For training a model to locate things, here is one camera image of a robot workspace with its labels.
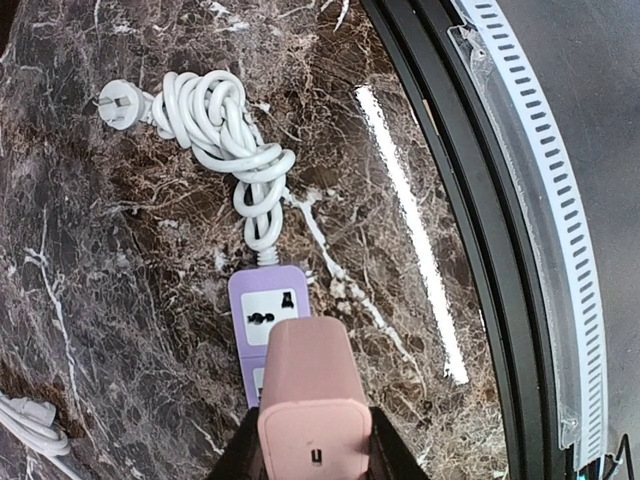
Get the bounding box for black front rail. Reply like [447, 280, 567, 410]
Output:
[364, 1, 566, 479]

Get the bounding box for white slotted cable duct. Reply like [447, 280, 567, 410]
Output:
[448, 1, 609, 472]

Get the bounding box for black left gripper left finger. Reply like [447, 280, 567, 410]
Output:
[206, 407, 265, 480]

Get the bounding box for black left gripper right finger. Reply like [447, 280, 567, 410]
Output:
[368, 407, 429, 480]

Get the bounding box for pink charger plug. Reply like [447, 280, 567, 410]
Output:
[257, 317, 372, 479]

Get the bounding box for white coiled cable with plug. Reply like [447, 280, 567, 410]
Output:
[97, 69, 297, 266]

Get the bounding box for purple power strip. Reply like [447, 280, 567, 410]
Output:
[228, 265, 311, 408]

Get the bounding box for white power strip cable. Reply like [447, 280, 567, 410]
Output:
[0, 389, 81, 480]

